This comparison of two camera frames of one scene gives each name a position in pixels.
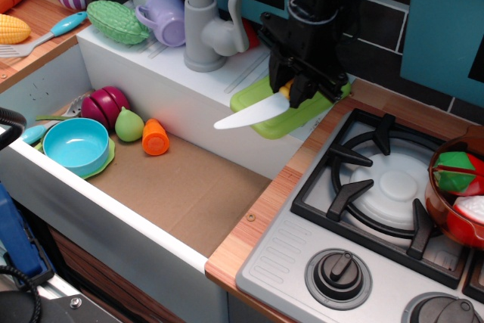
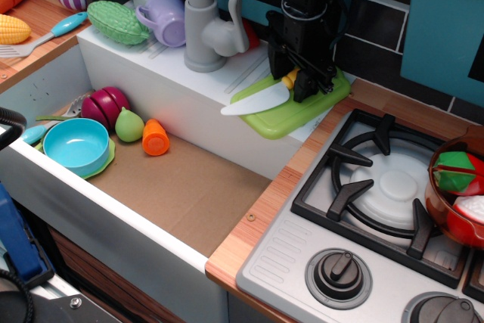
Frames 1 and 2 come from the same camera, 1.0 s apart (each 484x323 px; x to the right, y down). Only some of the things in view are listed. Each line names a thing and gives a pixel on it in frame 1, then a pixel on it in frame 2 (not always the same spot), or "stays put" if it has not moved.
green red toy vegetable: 460,172 stays put
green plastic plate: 112,147 stays put
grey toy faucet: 209,39 stays put
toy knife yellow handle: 262,109 -> 265,99
